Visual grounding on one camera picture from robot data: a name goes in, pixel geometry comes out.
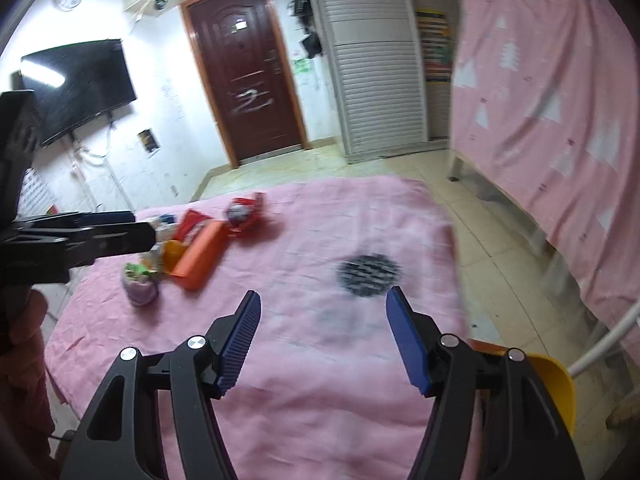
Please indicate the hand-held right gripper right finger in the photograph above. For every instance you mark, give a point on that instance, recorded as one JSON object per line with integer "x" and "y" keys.
{"x": 407, "y": 345}

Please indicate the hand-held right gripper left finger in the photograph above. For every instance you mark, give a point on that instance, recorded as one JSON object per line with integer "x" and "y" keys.
{"x": 240, "y": 345}

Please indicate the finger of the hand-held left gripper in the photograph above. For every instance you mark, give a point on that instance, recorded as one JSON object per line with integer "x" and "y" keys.
{"x": 100, "y": 218}
{"x": 120, "y": 242}

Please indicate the white blue packet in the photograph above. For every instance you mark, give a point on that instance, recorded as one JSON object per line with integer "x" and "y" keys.
{"x": 162, "y": 221}

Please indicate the purple cup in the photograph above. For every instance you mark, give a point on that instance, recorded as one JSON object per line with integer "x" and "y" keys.
{"x": 141, "y": 290}

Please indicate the yellow plastic cup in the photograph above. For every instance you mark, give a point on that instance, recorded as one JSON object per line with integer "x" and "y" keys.
{"x": 172, "y": 255}

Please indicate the orange box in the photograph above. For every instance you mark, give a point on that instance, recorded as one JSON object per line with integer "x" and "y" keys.
{"x": 200, "y": 255}

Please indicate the yellow bin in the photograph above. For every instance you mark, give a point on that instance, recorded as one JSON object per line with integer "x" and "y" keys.
{"x": 555, "y": 385}

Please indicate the person's left forearm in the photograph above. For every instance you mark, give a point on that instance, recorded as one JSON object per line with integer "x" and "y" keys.
{"x": 22, "y": 400}

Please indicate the person's left hand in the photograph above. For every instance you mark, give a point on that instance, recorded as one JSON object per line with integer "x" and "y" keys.
{"x": 30, "y": 315}

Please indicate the round orange stool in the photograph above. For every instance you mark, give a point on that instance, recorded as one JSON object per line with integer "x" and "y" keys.
{"x": 487, "y": 346}

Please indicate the pink blanket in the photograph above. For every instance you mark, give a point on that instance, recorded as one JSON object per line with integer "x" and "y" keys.
{"x": 310, "y": 240}

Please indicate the crumpled red snack packet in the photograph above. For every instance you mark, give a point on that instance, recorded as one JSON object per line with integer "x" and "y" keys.
{"x": 245, "y": 212}

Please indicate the white metal chair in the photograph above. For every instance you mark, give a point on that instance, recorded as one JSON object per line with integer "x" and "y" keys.
{"x": 605, "y": 345}

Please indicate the dark red door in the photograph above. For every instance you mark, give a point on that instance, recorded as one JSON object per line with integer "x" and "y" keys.
{"x": 240, "y": 70}

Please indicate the small black hanging bag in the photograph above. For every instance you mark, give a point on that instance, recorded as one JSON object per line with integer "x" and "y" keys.
{"x": 311, "y": 45}

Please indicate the white louvered wardrobe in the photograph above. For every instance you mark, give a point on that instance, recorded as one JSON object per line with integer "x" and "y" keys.
{"x": 370, "y": 60}

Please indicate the pink tree print curtain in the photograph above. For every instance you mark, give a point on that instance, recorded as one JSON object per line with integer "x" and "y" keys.
{"x": 545, "y": 85}

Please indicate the black wall television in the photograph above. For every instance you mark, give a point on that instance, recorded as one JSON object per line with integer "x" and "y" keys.
{"x": 75, "y": 90}

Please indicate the wall socket box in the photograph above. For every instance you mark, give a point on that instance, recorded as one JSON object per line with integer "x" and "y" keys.
{"x": 148, "y": 141}

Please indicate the colourful wall chart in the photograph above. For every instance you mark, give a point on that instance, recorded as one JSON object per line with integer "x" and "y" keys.
{"x": 434, "y": 45}

